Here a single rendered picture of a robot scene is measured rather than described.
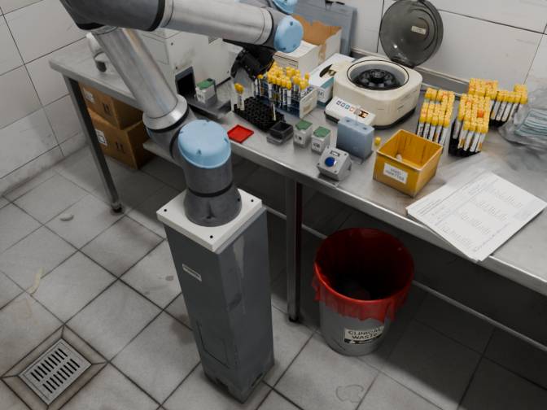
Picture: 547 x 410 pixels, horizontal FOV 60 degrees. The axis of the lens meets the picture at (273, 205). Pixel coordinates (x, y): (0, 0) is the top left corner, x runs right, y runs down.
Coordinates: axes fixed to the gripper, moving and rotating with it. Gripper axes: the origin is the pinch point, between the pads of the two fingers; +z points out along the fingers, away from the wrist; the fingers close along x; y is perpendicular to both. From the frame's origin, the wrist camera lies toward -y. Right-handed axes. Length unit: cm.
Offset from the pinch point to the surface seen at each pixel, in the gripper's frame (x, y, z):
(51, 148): 5, -87, 159
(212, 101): 0.2, -3.9, 15.6
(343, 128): 6.2, 34.5, -10.1
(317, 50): 36.7, 8.4, 0.2
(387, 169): 0, 51, -17
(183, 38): 2.8, -22.6, 5.8
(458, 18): 59, 36, -30
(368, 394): -17, 110, 57
